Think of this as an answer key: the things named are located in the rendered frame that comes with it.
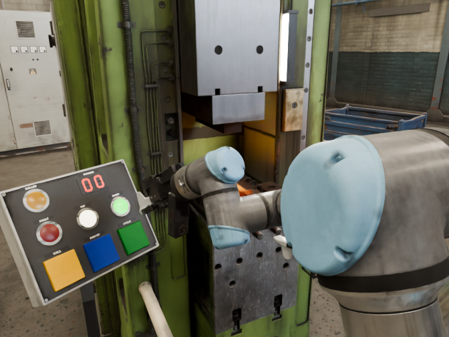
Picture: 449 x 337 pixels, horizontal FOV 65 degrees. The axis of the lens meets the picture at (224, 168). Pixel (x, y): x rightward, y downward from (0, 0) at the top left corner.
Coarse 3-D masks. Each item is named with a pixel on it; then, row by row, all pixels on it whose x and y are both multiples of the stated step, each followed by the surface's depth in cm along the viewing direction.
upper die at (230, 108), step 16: (192, 96) 131; (208, 96) 117; (224, 96) 117; (240, 96) 119; (256, 96) 122; (192, 112) 133; (208, 112) 119; (224, 112) 118; (240, 112) 121; (256, 112) 123
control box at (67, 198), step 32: (0, 192) 81; (64, 192) 91; (96, 192) 96; (128, 192) 103; (0, 224) 85; (32, 224) 83; (64, 224) 88; (96, 224) 93; (128, 224) 100; (32, 256) 81; (128, 256) 97; (32, 288) 82; (64, 288) 84
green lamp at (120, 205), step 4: (116, 200) 99; (120, 200) 100; (124, 200) 101; (116, 204) 99; (120, 204) 100; (124, 204) 101; (116, 208) 99; (120, 208) 99; (124, 208) 100; (120, 212) 99; (124, 212) 100
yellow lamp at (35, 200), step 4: (32, 192) 85; (36, 192) 86; (28, 196) 84; (32, 196) 85; (36, 196) 86; (40, 196) 86; (44, 196) 87; (28, 200) 84; (32, 200) 85; (36, 200) 85; (40, 200) 86; (44, 200) 87; (28, 204) 84; (32, 204) 84; (36, 204) 85; (40, 204) 86; (44, 204) 86; (32, 208) 84; (36, 208) 85; (40, 208) 85
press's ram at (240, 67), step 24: (192, 0) 105; (216, 0) 107; (240, 0) 110; (264, 0) 113; (192, 24) 108; (216, 24) 109; (240, 24) 112; (264, 24) 115; (192, 48) 110; (216, 48) 111; (240, 48) 114; (264, 48) 118; (192, 72) 113; (216, 72) 113; (240, 72) 117; (264, 72) 120
